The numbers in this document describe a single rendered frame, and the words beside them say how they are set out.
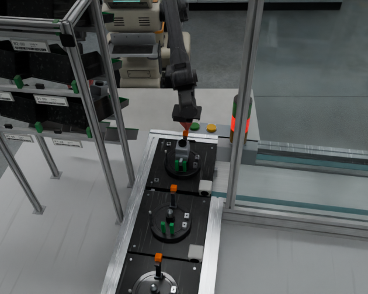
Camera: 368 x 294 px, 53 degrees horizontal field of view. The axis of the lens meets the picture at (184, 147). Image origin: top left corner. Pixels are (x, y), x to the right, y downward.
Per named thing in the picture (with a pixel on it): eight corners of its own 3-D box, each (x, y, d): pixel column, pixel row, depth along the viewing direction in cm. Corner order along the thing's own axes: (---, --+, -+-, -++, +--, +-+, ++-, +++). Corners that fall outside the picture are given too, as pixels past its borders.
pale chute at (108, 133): (107, 132, 149) (109, 122, 149) (136, 139, 146) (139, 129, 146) (69, 131, 122) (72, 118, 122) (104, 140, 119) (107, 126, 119)
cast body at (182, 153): (178, 147, 138) (177, 135, 132) (190, 149, 137) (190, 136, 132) (174, 165, 132) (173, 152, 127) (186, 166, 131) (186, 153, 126)
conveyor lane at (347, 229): (160, 156, 157) (158, 140, 149) (365, 178, 146) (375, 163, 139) (145, 213, 138) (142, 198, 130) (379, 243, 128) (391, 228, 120)
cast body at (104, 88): (97, 97, 132) (98, 79, 130) (108, 100, 131) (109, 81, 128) (85, 103, 125) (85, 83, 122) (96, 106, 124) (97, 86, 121)
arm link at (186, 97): (195, 66, 120) (169, 70, 121) (198, 87, 113) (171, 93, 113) (200, 94, 129) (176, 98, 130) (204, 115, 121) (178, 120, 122)
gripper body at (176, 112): (200, 122, 131) (200, 106, 125) (171, 119, 132) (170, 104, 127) (201, 109, 135) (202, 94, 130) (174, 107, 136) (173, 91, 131)
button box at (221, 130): (187, 130, 161) (187, 120, 157) (235, 135, 159) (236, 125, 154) (185, 142, 157) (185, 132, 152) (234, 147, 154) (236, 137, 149)
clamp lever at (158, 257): (155, 272, 108) (156, 252, 105) (162, 272, 108) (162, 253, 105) (153, 280, 105) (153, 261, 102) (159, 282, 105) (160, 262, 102)
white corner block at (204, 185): (200, 185, 135) (200, 179, 132) (212, 186, 134) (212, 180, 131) (198, 196, 132) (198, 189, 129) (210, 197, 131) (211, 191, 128)
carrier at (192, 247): (144, 192, 133) (141, 171, 124) (210, 200, 130) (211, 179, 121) (127, 254, 117) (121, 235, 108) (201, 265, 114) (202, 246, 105)
